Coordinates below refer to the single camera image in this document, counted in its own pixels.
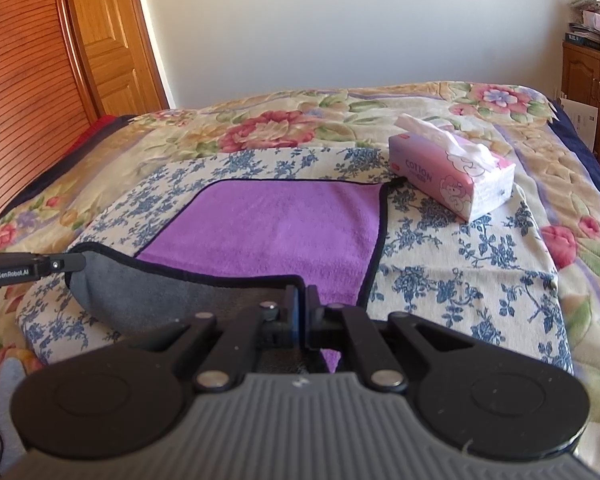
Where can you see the grey sock foot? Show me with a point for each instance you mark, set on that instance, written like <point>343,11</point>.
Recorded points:
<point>11,376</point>

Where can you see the floral quilted bedspread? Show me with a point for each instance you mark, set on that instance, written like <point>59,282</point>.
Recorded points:
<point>558,174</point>

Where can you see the clutter pile on cabinet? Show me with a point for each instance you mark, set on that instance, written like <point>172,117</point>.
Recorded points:
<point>584,27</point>

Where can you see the blue floral white cloth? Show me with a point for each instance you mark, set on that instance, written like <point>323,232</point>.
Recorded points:
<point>491,278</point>

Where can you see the purple and grey towel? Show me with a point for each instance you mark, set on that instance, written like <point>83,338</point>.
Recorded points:
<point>236,243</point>

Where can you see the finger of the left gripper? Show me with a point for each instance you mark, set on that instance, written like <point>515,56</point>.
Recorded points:
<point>25,267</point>

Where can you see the wooden louvered wardrobe door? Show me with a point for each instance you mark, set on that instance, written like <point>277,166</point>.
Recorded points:
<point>46,100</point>

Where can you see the pink cotton tissue pack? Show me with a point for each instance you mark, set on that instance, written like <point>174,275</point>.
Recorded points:
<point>465,177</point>

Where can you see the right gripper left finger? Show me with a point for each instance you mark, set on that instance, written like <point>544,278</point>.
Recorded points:
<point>215,355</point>

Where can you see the wooden panel door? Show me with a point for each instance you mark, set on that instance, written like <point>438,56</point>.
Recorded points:
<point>115,50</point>

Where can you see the white box beside bed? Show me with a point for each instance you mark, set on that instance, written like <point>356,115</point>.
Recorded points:
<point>584,119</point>

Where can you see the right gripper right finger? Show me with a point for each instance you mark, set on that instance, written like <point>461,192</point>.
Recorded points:
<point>385,356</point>

